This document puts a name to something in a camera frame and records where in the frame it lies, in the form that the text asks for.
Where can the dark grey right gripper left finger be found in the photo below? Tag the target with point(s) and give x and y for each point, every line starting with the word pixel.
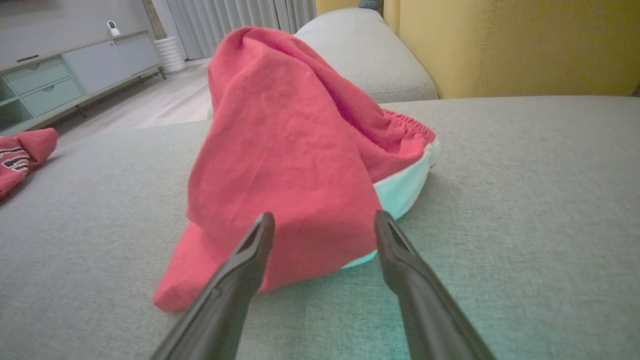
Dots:
pixel 225 300

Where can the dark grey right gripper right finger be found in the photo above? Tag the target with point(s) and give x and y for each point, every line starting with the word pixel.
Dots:
pixel 425 310

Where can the red jersey with white trim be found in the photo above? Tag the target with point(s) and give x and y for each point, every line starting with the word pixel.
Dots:
pixel 280 150

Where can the red garment with black-white print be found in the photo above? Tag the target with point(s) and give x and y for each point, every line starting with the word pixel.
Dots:
pixel 25 150

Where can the grey fabric sofa seat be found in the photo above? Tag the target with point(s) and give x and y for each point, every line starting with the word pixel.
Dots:
pixel 525 200

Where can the white ribbed plant pot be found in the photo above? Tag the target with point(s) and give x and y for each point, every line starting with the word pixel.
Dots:
pixel 170 55

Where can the grey sofa side cushion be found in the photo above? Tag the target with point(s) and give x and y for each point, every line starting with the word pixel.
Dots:
pixel 360 55

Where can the pale grey TV cabinet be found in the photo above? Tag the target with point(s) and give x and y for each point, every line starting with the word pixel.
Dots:
pixel 110 62

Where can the grey pleated curtain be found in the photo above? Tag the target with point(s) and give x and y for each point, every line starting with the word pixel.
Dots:
pixel 225 20

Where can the yellow sofa backrest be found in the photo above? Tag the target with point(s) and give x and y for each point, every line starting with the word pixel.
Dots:
pixel 525 45

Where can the brown plant trunk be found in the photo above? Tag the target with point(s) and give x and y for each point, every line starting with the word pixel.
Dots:
pixel 152 17

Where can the teal pillow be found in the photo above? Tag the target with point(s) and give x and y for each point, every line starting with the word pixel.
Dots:
pixel 372 4

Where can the white security camera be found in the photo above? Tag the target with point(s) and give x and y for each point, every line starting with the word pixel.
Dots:
pixel 113 28

